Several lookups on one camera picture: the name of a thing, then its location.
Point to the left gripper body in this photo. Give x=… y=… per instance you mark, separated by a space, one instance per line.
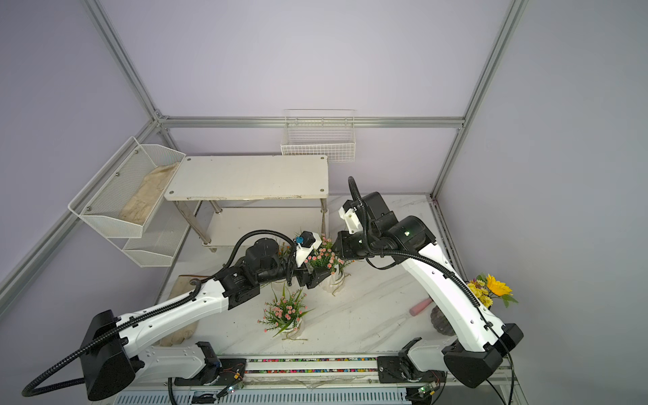
x=304 y=278

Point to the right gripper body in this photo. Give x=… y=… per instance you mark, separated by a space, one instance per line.
x=354 y=245

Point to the pink flower plant white pot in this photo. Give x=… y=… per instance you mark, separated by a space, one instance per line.
x=325 y=257

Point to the orange flower plant white pot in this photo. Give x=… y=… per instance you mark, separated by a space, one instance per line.
x=284 y=249

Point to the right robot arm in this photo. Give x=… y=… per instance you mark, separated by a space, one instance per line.
x=482 y=340

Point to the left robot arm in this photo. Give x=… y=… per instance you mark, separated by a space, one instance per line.
x=113 y=347

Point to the white two-tier rack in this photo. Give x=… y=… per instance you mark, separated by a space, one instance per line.
x=224 y=197

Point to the yellow flowers purple vase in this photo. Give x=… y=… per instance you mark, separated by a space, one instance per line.
x=486 y=288

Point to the beige glove in mesh shelf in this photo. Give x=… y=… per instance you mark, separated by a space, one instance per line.
x=141 y=204

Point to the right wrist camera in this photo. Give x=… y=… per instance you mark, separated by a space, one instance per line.
x=351 y=220

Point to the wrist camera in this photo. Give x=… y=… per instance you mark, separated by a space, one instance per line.
x=351 y=220
x=306 y=244

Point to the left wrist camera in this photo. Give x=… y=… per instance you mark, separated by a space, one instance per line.
x=306 y=244

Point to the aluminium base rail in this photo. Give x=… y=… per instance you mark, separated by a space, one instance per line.
x=288 y=379

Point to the white wire wall basket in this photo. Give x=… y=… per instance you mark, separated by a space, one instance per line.
x=329 y=132

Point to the white mesh wall shelf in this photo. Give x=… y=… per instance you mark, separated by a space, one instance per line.
x=152 y=245

